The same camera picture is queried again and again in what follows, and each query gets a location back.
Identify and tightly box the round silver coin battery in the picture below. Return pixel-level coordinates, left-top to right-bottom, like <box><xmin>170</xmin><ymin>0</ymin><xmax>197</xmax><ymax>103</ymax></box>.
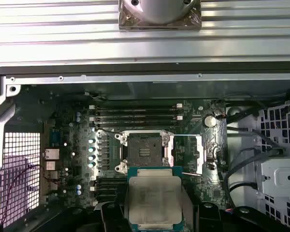
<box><xmin>203</xmin><ymin>115</ymin><xmax>217</xmax><ymax>128</ymax></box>

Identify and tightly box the open PC case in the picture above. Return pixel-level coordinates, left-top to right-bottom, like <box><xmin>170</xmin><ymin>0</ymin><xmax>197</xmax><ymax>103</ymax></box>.
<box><xmin>0</xmin><ymin>61</ymin><xmax>290</xmax><ymax>232</ymax></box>

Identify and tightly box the blue port connector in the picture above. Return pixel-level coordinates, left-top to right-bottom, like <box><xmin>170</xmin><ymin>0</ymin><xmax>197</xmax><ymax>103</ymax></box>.
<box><xmin>50</xmin><ymin>129</ymin><xmax>61</xmax><ymax>147</ymax></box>

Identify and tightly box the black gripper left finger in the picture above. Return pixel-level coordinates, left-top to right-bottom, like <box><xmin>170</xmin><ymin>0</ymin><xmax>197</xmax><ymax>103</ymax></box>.
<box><xmin>62</xmin><ymin>202</ymin><xmax>127</xmax><ymax>232</ymax></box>

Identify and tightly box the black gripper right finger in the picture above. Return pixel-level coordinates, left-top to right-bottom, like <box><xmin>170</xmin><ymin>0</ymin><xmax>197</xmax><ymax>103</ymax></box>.
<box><xmin>192</xmin><ymin>200</ymin><xmax>290</xmax><ymax>232</ymax></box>

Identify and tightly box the black cable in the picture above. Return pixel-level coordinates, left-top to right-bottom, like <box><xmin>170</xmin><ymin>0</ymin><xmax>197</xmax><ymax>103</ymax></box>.
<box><xmin>223</xmin><ymin>146</ymin><xmax>265</xmax><ymax>210</ymax></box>
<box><xmin>226</xmin><ymin>124</ymin><xmax>286</xmax><ymax>153</ymax></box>

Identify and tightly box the metal socket cover frame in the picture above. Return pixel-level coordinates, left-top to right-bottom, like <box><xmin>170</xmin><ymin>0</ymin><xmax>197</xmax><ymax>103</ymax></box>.
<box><xmin>164</xmin><ymin>132</ymin><xmax>205</xmax><ymax>176</ymax></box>

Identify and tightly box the CPU socket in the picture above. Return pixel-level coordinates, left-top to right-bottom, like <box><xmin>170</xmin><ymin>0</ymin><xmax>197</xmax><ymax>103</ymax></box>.
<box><xmin>115</xmin><ymin>130</ymin><xmax>175</xmax><ymax>175</ymax></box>

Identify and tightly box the silver-topped CPU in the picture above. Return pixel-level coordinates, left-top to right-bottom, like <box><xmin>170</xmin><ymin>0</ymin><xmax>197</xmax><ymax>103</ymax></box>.
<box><xmin>124</xmin><ymin>166</ymin><xmax>184</xmax><ymax>230</ymax></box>

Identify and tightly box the green motherboard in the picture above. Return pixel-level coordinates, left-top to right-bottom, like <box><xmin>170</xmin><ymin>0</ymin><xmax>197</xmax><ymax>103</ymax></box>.
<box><xmin>13</xmin><ymin>84</ymin><xmax>228</xmax><ymax>211</ymax></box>

